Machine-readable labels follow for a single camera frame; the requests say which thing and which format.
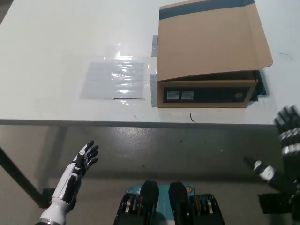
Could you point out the long grey tape strip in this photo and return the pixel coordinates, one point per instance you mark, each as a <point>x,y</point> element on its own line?
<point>153,91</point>

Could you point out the clear plastic bag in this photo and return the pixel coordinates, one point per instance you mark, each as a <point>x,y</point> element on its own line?
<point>112,79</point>

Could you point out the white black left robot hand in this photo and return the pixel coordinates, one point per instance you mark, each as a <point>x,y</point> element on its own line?
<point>70,180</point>

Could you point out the black teal robot torso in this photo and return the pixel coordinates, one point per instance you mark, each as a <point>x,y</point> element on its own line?
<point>164,204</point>

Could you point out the brown cardboard storage box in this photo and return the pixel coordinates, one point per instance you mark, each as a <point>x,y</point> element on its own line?
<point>206,47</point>

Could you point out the short grey tape strip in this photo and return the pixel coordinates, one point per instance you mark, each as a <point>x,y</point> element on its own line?
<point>155,45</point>

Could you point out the clear plastic film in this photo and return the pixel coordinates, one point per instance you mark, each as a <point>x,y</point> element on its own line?
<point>113,50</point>

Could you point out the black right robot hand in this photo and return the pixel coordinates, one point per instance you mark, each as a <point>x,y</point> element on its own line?
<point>289,140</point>

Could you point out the black table leg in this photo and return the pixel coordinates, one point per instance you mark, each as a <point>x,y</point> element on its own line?
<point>21,175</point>

